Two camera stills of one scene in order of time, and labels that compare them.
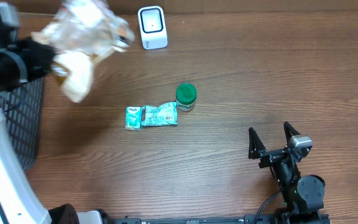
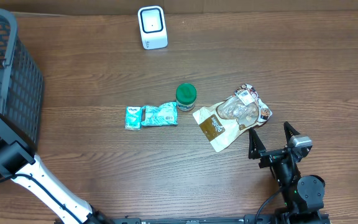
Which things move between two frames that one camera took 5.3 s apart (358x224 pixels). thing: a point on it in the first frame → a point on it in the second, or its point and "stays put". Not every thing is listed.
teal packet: x=165 y=114 stays put
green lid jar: x=186 y=96 stays put
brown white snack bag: x=82 y=32 → x=220 y=122
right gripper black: x=257 y=149 stays put
